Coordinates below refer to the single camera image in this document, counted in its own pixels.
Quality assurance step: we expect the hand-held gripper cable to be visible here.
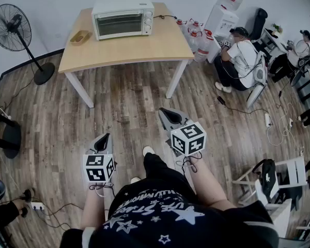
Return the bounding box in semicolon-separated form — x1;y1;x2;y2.
175;151;203;173
89;182;114;197

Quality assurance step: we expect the white toaster oven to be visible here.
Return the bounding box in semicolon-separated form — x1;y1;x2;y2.
91;0;155;41

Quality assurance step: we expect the white floor cable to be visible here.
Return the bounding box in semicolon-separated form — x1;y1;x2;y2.
267;104;300;147

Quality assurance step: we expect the person's right forearm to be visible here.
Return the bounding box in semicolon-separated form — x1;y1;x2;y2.
183;151;238;211

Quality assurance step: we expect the black office chair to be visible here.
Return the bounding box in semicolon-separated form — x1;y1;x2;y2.
249;8;269;42

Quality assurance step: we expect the black floor cable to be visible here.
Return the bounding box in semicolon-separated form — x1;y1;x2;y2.
214;84;269;116
32;203;75;229

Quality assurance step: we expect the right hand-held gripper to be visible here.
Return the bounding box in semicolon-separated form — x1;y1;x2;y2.
159;107;207;158

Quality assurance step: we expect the black standing fan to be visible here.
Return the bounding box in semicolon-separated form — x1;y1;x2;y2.
0;4;56;86

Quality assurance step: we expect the left hand-held gripper cable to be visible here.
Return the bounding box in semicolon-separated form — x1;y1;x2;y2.
89;182;114;197

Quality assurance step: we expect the white water dispenser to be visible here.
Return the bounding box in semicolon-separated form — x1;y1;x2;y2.
204;4;240;64

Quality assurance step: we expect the wooden table with white legs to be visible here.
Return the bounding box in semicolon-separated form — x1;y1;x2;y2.
58;2;195;109

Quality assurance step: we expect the white wooden chair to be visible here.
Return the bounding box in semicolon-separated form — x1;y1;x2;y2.
232;156;308;206

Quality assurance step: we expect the clear water jug red cap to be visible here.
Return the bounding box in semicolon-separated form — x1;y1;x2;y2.
176;19;188;36
187;29;204;54
195;29;214;63
188;19;204;32

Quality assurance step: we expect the black bag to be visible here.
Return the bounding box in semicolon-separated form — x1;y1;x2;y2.
252;159;277;203

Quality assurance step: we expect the right hand-held gripper cable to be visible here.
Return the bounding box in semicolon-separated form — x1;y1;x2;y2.
175;151;203;173

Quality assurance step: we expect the white grey chair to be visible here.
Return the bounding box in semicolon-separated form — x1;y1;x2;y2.
246;52;269;110

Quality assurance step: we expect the person's left forearm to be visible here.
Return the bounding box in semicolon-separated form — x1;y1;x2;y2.
80;187;106;231

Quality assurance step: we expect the small potted plant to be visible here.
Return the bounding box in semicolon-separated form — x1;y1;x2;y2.
271;23;284;36

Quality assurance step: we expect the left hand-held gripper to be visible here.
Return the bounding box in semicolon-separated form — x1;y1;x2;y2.
83;133;117;190

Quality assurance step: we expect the white desk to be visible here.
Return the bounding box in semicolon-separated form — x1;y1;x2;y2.
259;27;290;61

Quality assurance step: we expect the black round-base table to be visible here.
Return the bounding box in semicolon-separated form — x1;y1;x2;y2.
0;110;22;160

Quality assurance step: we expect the white glass oven door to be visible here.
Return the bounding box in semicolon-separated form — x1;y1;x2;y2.
94;10;145;40

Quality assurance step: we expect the person's black star-print shirt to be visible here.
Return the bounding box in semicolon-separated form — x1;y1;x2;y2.
59;177;280;248

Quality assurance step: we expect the tan food tray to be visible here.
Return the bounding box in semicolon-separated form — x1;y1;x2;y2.
69;29;91;47

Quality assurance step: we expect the person's black trouser leg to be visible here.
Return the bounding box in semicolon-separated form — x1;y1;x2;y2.
143;152;194;191

